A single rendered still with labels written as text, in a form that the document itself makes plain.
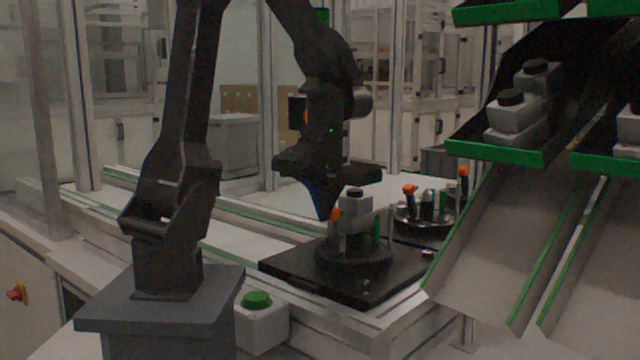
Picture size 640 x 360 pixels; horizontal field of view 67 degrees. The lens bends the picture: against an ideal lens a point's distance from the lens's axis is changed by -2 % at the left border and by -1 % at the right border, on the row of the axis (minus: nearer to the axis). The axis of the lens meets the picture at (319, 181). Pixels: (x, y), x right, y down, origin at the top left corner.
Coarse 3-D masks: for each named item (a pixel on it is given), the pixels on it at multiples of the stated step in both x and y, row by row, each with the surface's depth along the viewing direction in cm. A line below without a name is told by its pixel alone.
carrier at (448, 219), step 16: (432, 192) 107; (400, 208) 106; (432, 208) 103; (384, 224) 105; (400, 224) 101; (416, 224) 99; (432, 224) 99; (448, 224) 99; (400, 240) 96; (416, 240) 95; (432, 240) 95
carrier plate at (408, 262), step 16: (384, 240) 95; (272, 256) 87; (288, 256) 87; (304, 256) 87; (400, 256) 87; (416, 256) 87; (272, 272) 83; (288, 272) 80; (304, 272) 80; (320, 272) 80; (384, 272) 80; (400, 272) 80; (416, 272) 80; (320, 288) 76; (336, 288) 74; (352, 288) 74; (368, 288) 74; (384, 288) 74; (400, 288) 76; (352, 304) 72; (368, 304) 70
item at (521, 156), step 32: (544, 32) 73; (576, 32) 70; (608, 32) 67; (512, 64) 69; (576, 64) 73; (608, 64) 59; (576, 96) 65; (608, 96) 61; (480, 128) 66; (576, 128) 57; (480, 160) 60; (512, 160) 56; (544, 160) 53
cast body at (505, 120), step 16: (496, 96) 57; (512, 96) 55; (528, 96) 56; (496, 112) 57; (512, 112) 54; (528, 112) 55; (544, 112) 60; (496, 128) 58; (512, 128) 56; (528, 128) 56; (544, 128) 57; (496, 144) 58; (512, 144) 55; (528, 144) 57
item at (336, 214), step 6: (336, 210) 79; (330, 216) 79; (336, 216) 79; (342, 216) 81; (330, 222) 80; (336, 222) 80; (330, 228) 80; (336, 228) 80; (330, 234) 81; (336, 234) 80; (330, 240) 81; (336, 240) 81; (330, 246) 81; (336, 246) 81
